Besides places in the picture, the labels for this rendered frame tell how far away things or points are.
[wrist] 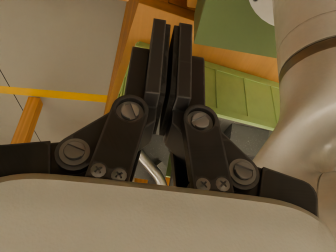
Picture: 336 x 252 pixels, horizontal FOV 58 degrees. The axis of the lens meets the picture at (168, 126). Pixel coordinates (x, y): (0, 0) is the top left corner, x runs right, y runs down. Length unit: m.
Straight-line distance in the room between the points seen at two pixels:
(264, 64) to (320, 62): 0.55
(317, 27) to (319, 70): 0.06
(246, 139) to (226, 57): 0.29
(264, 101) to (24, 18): 1.49
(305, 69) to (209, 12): 0.26
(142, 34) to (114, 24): 1.04
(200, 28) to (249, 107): 0.31
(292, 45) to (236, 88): 0.47
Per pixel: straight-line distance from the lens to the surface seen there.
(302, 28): 0.37
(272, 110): 0.85
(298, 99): 0.32
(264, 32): 0.58
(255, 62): 0.86
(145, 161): 0.88
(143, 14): 0.75
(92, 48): 1.98
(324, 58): 0.33
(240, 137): 0.98
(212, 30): 0.58
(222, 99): 0.78
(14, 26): 2.05
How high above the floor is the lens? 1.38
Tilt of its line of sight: 33 degrees down
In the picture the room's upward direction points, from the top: 176 degrees counter-clockwise
